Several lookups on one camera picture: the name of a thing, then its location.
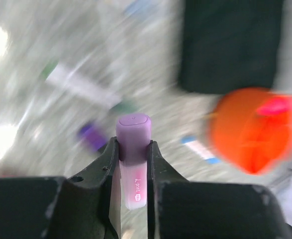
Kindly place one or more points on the blue cap white marker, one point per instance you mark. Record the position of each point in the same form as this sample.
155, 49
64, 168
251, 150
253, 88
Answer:
200, 149

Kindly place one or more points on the black folded cloth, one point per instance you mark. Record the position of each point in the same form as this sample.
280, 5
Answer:
229, 44

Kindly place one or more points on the green cap white marker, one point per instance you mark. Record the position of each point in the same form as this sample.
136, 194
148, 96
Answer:
71, 81

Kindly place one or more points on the orange round pen holder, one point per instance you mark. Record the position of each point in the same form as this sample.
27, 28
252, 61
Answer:
251, 142

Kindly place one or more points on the light pink highlighter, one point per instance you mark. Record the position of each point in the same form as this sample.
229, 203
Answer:
133, 134

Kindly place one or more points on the pink cap black highlighter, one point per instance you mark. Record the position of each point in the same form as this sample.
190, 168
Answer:
275, 105

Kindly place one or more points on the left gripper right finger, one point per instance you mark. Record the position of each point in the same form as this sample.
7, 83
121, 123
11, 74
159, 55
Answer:
181, 209

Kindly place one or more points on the purple cap black highlighter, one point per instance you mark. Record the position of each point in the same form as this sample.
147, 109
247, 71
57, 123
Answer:
93, 137

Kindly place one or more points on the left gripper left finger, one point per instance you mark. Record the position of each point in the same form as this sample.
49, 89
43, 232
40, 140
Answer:
89, 203

